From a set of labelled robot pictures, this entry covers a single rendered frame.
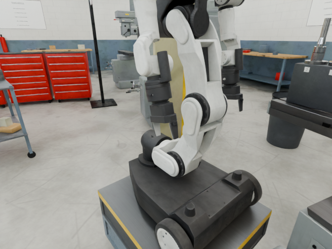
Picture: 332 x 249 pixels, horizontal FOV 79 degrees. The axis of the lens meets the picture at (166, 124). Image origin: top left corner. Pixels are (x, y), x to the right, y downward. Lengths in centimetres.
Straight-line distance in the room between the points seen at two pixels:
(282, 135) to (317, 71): 182
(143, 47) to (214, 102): 35
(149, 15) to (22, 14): 864
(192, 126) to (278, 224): 125
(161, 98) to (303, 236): 66
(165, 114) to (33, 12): 871
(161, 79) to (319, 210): 65
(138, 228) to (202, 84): 77
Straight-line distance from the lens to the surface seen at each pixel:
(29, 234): 189
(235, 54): 103
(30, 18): 923
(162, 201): 103
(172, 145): 115
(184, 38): 81
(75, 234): 175
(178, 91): 214
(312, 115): 108
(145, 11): 72
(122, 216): 122
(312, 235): 86
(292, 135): 288
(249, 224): 124
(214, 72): 88
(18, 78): 490
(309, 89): 114
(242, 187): 111
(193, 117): 80
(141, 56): 68
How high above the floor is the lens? 128
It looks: 23 degrees down
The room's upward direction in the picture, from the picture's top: straight up
